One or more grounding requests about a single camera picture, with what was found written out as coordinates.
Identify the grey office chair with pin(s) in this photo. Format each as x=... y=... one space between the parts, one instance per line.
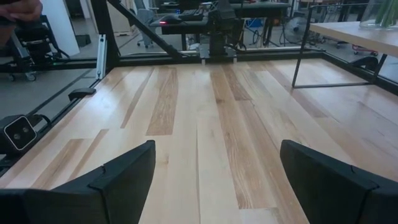
x=146 y=18

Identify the silver aluminium bracket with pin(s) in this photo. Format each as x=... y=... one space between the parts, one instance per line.
x=101 y=56

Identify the black frame clamp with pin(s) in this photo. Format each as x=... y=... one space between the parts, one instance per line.
x=81 y=92

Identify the black aluminium rig frame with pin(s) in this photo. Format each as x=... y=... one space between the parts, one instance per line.
x=105 y=31

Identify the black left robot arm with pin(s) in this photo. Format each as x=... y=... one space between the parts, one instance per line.
x=219 y=34

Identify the person's hand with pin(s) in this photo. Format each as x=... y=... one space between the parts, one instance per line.
x=21 y=9

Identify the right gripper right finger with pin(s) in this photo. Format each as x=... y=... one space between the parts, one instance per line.
x=342 y=199

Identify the wooden shelf with black legs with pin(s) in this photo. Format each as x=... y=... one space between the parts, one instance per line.
x=357 y=39

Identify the red wheeled floor dolly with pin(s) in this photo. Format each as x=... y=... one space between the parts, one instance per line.
x=363 y=49

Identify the black table-level camera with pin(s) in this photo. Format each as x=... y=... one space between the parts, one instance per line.
x=18 y=133

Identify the round floor fan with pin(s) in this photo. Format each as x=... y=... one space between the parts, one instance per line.
x=295 y=29

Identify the black keyboard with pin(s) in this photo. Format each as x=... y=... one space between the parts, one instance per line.
x=189 y=12

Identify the black wheeled equipment cart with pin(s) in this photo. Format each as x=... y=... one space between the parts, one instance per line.
x=37 y=46

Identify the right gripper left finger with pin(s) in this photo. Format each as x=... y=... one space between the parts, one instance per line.
x=93 y=199

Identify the blue box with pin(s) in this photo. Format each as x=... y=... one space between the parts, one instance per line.
x=253 y=22

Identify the black computer mouse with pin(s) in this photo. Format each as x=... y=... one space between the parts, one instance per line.
x=169 y=19

